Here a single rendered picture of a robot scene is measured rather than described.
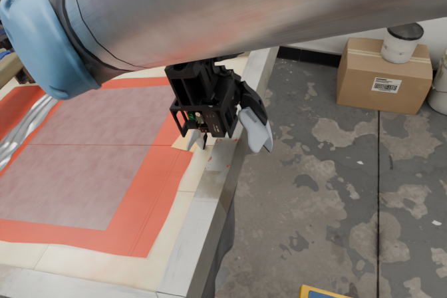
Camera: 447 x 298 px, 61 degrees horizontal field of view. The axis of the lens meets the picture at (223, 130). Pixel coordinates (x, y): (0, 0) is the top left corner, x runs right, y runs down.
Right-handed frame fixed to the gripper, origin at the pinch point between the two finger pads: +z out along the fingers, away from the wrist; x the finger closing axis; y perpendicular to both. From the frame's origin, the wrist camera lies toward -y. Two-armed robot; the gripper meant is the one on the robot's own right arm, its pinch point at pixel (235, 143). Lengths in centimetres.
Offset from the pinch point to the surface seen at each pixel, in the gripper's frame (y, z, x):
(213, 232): 16.7, -1.6, 1.9
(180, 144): 0.0, 0.5, -10.1
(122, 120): -6.3, 0.9, -25.6
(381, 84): -160, 116, 22
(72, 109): -10.3, 1.3, -40.9
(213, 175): 9.1, -3.2, 0.0
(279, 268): -39, 126, -21
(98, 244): 19.3, 0.7, -15.8
